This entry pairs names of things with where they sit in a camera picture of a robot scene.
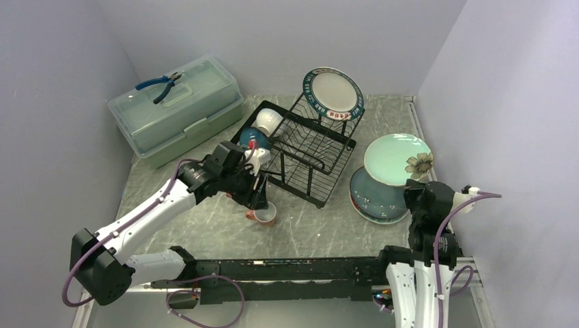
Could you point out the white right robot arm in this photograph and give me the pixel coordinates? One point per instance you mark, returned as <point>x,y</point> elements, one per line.
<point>420,277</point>

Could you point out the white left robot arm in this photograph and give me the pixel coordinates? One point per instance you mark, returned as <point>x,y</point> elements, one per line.
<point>105,263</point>

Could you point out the dark blue tan bowl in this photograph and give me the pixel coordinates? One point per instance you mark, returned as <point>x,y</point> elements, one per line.
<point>252,137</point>

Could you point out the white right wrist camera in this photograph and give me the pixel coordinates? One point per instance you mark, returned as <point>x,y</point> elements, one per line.
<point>466,194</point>

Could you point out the dark blue speckled plate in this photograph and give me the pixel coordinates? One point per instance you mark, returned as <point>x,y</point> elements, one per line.
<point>373,196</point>

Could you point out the clear plastic storage box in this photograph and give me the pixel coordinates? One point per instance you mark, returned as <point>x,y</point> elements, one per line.
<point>165,117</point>

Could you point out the mint green flower plate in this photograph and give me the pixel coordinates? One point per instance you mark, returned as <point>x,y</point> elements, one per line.
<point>397,157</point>

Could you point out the white ceramic bowl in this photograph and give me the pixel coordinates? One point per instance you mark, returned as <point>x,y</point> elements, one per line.
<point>267,121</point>

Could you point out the green rimmed white plate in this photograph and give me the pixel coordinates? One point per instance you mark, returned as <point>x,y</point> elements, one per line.
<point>333,94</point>

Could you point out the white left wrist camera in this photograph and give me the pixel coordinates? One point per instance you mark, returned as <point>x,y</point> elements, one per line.
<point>256,158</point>

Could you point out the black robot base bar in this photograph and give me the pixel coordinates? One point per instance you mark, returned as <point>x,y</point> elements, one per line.
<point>354,278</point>

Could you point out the small pink mug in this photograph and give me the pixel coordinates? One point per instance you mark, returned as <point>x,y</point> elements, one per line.
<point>266,216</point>

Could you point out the black wire dish rack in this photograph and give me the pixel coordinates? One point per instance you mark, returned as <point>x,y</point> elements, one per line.
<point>311,152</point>

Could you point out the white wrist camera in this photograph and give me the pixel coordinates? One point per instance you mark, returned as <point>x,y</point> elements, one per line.
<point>466,194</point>
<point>256,158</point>

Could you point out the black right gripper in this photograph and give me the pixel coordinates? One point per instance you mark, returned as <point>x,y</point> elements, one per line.
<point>412,187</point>

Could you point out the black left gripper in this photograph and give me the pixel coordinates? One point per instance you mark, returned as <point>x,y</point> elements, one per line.
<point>252,199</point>

